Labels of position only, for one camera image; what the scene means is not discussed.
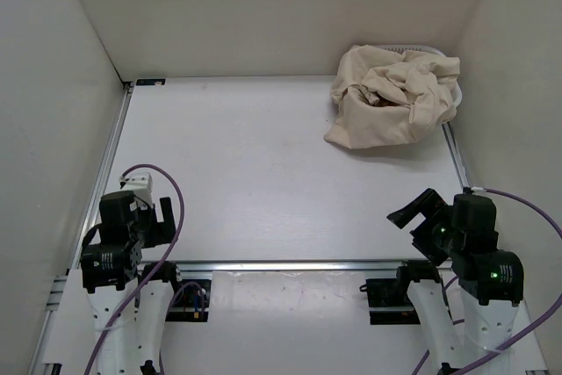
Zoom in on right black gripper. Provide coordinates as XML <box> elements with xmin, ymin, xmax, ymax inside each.
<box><xmin>386</xmin><ymin>187</ymin><xmax>463</xmax><ymax>265</ymax></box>

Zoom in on beige trousers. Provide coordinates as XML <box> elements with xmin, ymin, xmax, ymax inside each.
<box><xmin>324</xmin><ymin>45</ymin><xmax>460</xmax><ymax>149</ymax></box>

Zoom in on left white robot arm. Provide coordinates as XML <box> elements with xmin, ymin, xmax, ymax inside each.
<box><xmin>80</xmin><ymin>191</ymin><xmax>184</xmax><ymax>374</ymax></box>

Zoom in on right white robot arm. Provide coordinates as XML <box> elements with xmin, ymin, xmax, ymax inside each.
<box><xmin>387</xmin><ymin>189</ymin><xmax>524</xmax><ymax>374</ymax></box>

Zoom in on white plastic basket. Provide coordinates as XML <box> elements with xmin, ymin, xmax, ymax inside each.
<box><xmin>375</xmin><ymin>44</ymin><xmax>462</xmax><ymax>132</ymax></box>

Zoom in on dark corner label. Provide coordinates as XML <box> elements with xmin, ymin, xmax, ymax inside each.
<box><xmin>135</xmin><ymin>78</ymin><xmax>166</xmax><ymax>86</ymax></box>

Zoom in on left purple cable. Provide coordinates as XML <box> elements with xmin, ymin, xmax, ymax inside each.
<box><xmin>83</xmin><ymin>164</ymin><xmax>185</xmax><ymax>375</ymax></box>

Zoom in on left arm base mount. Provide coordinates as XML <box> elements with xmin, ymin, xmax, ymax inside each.
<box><xmin>146</xmin><ymin>262</ymin><xmax>212</xmax><ymax>322</ymax></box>

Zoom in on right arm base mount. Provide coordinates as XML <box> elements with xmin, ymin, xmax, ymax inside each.
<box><xmin>359</xmin><ymin>260</ymin><xmax>443</xmax><ymax>326</ymax></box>

